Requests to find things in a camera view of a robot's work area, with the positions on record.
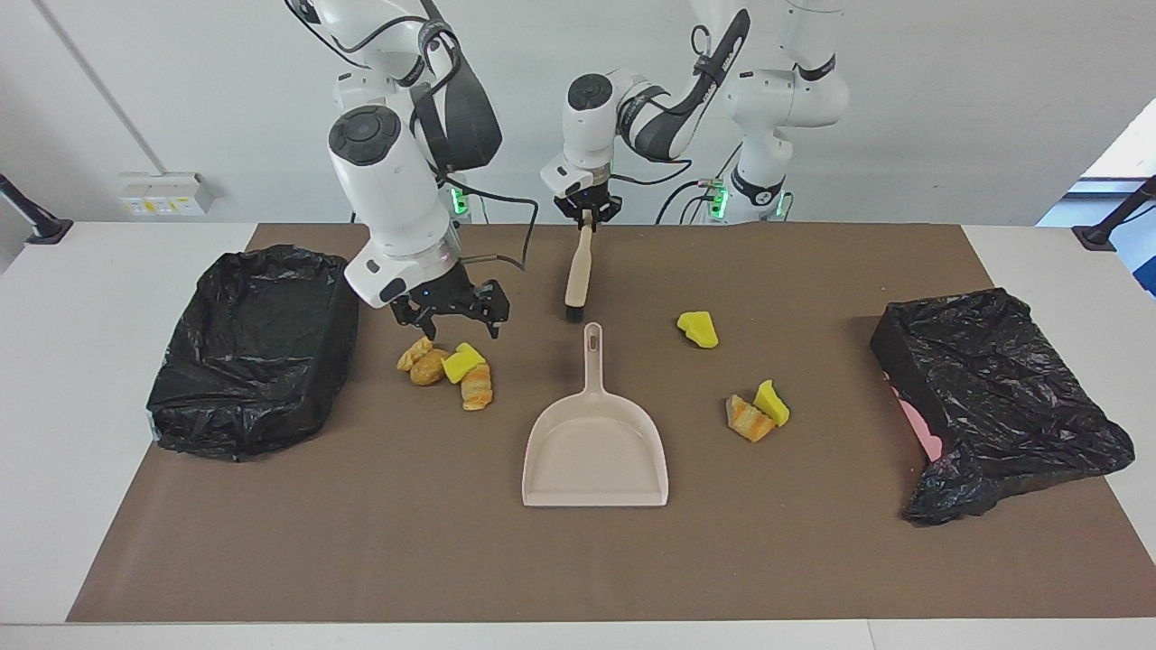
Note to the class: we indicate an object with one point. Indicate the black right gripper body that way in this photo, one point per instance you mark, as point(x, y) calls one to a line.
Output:
point(442, 298)

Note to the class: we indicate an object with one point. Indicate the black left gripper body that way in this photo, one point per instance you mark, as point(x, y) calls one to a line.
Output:
point(587, 200)

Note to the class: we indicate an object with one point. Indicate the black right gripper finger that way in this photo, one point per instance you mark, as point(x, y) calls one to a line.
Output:
point(415, 318)
point(495, 307)

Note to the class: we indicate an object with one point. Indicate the small toy bread piece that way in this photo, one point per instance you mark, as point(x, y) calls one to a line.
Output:
point(412, 357)

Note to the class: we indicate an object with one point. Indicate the beige hand brush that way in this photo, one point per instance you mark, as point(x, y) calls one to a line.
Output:
point(576, 271)

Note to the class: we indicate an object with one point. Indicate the yellow green scouring sponge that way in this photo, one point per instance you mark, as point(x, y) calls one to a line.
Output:
point(700, 330)
point(462, 364)
point(772, 404)

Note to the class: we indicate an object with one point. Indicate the orange toy croissant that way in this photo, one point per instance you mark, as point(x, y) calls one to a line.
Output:
point(477, 388)

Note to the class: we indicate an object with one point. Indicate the beige plastic dustpan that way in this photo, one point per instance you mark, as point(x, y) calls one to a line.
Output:
point(596, 451)

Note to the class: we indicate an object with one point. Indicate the striped toy bread wedge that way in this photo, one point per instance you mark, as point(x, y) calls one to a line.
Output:
point(748, 421)

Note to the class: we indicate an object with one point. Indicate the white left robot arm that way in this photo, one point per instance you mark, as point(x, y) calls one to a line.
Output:
point(786, 99)

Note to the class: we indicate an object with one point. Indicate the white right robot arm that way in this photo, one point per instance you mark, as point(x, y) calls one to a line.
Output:
point(388, 199)

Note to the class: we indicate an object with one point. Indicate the open bin with black bag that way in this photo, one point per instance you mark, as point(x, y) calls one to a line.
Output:
point(253, 361)

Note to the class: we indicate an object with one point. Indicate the pink bin with black bag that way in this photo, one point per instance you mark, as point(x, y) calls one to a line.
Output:
point(993, 397)

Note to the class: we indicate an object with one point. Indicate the brown table mat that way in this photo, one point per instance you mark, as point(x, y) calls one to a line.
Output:
point(542, 560)

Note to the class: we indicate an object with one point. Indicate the white wall socket strip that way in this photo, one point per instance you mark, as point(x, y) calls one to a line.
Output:
point(163, 194)

